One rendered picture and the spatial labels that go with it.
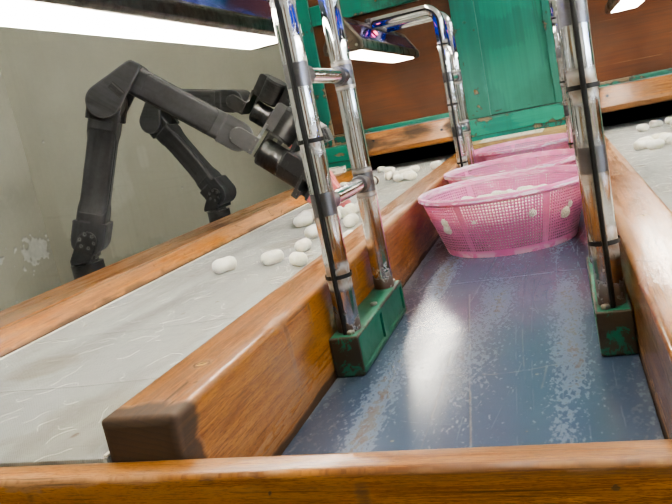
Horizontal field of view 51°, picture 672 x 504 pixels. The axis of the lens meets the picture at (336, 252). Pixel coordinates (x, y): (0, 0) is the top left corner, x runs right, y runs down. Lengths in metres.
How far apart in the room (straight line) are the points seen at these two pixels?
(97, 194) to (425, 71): 1.14
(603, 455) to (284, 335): 0.30
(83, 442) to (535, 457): 0.29
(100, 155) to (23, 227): 2.36
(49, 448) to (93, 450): 0.04
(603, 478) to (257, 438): 0.26
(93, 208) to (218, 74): 1.93
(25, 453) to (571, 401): 0.39
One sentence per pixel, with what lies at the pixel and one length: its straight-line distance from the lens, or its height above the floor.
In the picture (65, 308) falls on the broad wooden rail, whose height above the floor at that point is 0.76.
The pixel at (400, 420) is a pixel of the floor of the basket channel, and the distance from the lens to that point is 0.57.
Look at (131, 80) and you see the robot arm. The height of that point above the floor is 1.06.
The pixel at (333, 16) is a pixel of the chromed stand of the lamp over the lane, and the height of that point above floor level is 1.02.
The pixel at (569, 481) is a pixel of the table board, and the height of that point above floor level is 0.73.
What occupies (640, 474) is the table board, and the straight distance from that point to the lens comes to 0.36.
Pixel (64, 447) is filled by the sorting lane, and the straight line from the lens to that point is 0.51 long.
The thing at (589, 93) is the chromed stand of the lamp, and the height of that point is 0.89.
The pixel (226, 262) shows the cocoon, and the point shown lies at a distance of 0.99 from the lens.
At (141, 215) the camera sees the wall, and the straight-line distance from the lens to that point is 3.52.
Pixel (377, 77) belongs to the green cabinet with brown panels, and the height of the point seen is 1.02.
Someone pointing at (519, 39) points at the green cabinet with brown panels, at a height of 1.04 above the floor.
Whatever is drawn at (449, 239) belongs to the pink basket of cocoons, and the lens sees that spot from 1.09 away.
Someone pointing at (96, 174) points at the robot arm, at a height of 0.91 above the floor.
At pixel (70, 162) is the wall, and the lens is 3.70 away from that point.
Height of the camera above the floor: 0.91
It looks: 10 degrees down
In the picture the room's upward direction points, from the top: 12 degrees counter-clockwise
